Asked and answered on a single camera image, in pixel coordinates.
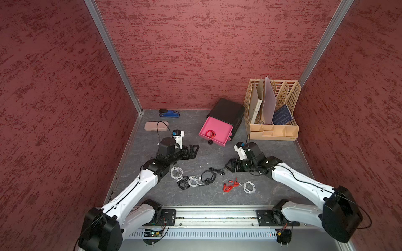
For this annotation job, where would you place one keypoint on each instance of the black earphones right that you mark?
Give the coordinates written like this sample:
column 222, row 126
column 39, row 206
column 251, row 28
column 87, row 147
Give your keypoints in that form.
column 209, row 176

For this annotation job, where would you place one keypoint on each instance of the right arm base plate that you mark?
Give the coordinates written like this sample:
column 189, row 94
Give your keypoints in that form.
column 273, row 218

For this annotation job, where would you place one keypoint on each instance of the aluminium mounting rail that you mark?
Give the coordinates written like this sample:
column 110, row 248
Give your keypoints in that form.
column 213, row 216

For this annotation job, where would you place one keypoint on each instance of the left aluminium corner post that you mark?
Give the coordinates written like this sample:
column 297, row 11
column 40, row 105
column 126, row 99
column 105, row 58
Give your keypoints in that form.
column 102, row 29

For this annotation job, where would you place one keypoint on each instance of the beige cardboard folder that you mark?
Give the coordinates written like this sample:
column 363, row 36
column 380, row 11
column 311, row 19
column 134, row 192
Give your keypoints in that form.
column 256, row 100

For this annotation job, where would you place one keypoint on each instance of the aluminium corner post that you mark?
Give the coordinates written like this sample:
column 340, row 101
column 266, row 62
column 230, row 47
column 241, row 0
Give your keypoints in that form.
column 335, row 22
column 102, row 29

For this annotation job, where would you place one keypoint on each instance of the pink pencil case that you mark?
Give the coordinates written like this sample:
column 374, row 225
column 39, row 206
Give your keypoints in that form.
column 156, row 126

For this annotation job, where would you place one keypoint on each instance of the white perforated cable tray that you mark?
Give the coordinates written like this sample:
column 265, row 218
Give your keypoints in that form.
column 221, row 234

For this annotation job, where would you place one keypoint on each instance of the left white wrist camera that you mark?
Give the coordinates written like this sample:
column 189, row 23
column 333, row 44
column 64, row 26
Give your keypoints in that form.
column 178, row 137

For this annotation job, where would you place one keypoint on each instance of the black earphones left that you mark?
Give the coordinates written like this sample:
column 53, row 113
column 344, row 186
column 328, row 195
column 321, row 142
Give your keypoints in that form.
column 183, row 183

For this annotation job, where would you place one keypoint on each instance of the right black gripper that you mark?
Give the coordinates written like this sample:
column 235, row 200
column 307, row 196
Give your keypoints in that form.
column 237, row 164

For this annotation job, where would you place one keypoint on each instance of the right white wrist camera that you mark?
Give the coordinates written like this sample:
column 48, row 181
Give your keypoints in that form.
column 239, row 148

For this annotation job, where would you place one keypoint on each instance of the pink top drawer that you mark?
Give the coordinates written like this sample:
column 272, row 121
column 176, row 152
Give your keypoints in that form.
column 222, row 129

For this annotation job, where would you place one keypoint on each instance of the red earphones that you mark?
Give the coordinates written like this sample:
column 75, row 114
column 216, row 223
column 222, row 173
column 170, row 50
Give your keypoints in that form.
column 227, row 187
column 210, row 134

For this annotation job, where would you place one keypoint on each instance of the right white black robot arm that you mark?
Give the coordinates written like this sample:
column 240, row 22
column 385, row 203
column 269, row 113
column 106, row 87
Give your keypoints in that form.
column 318, row 194

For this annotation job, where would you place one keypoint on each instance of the right aluminium corner post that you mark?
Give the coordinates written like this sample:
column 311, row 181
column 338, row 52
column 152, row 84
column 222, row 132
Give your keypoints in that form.
column 335, row 22

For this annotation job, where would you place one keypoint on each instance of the translucent plastic folder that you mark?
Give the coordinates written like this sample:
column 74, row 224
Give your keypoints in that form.
column 269, row 103

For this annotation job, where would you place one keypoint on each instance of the blue black stapler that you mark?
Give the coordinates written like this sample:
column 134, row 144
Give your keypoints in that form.
column 166, row 113

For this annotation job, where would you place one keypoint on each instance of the black pink drawer cabinet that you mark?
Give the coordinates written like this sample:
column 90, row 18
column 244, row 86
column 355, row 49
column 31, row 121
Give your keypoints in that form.
column 229, row 112

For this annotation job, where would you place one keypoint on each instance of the dark blue notebook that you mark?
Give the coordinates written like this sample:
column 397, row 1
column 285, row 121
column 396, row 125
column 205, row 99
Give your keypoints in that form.
column 282, row 116

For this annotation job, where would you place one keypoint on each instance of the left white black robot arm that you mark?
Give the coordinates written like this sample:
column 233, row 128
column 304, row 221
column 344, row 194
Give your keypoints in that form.
column 105, row 228

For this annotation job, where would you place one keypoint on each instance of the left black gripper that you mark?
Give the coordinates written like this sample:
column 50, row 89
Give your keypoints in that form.
column 192, row 153

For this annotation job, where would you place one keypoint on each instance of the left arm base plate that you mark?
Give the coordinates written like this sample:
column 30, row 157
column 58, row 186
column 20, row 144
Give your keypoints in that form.
column 163, row 217

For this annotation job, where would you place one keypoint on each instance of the beige file organizer rack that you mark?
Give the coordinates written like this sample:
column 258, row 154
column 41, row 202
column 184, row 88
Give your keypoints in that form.
column 286, row 93

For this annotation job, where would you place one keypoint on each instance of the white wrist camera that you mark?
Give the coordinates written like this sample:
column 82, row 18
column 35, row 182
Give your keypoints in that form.
column 178, row 137
column 239, row 148

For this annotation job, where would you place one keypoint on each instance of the white earphones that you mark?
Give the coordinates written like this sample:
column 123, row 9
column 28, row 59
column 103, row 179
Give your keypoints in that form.
column 176, row 173
column 249, row 187
column 194, row 181

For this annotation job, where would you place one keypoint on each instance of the black earphones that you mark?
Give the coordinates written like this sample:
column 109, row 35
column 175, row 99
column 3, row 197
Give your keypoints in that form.
column 183, row 183
column 209, row 176

